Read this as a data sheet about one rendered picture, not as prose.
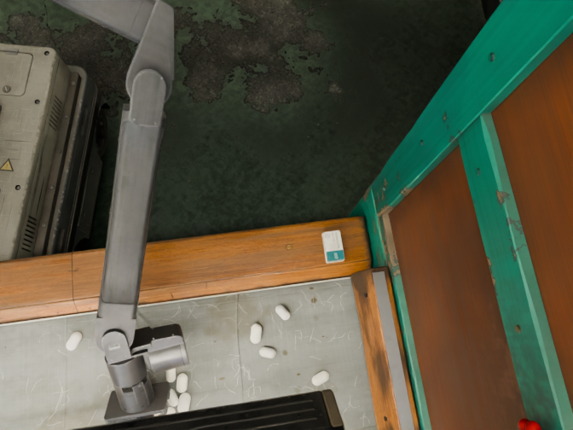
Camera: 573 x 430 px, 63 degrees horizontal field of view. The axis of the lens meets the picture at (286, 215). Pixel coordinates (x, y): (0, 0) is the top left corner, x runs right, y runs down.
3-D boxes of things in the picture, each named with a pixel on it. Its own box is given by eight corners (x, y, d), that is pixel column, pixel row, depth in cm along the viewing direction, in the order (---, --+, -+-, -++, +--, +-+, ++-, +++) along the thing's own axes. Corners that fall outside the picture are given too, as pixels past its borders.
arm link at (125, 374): (103, 341, 78) (101, 363, 73) (146, 330, 79) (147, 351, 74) (113, 373, 81) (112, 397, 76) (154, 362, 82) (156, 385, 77)
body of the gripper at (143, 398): (167, 417, 79) (158, 384, 76) (106, 427, 78) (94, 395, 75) (170, 388, 85) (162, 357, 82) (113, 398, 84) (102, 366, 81)
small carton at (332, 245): (321, 234, 95) (322, 232, 93) (338, 232, 95) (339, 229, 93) (326, 263, 94) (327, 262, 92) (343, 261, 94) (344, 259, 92)
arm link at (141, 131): (128, 60, 66) (127, 65, 57) (170, 68, 68) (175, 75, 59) (95, 322, 79) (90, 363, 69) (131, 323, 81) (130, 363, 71)
